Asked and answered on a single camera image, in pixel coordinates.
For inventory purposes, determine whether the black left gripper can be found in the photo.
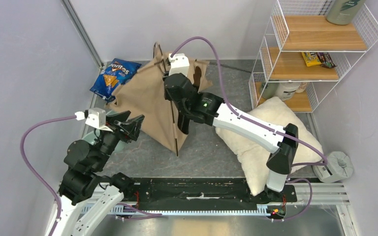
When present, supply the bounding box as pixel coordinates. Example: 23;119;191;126
93;110;146;170

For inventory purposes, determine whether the beige fabric pet tent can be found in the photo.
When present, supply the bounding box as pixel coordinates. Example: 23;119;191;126
104;52;213;154

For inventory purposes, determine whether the cream fluffy pillow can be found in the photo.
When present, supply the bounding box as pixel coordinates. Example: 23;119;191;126
215;96;324;197

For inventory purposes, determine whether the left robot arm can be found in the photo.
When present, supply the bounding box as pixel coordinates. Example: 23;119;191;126
48;108;145;236

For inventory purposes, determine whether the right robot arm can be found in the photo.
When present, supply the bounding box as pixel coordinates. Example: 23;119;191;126
163;73;298;201

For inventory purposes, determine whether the mint green double pet bowl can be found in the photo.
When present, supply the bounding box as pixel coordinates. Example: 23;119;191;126
82;123;127;155

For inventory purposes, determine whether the blue Doritos chip bag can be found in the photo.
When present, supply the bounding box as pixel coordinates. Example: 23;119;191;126
90;58;142;102

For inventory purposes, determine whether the yellow candy bag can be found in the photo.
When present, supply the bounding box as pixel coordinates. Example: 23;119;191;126
301;52;321;67

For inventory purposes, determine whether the dark brown candy bag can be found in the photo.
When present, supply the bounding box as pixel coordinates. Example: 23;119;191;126
316;52;337;69

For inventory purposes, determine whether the green bottle on top shelf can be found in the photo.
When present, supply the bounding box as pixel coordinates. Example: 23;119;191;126
325;0;365;25

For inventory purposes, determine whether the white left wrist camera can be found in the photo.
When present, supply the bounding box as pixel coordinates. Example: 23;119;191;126
74;108;113;132

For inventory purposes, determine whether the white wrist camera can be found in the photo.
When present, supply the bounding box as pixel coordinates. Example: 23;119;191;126
74;108;113;132
168;54;190;77

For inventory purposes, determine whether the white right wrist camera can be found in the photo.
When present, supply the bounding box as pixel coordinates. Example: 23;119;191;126
168;54;190;77

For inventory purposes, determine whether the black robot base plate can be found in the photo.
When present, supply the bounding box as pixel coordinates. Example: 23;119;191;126
109;177;298;211

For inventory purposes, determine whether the aluminium frame post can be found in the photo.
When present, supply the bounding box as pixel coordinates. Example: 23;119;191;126
61;0;104;69

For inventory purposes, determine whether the white wire shelf rack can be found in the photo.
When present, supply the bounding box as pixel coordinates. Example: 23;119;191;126
249;0;378;113

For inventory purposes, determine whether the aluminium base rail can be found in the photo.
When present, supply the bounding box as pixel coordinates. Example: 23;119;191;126
61;178;349;217

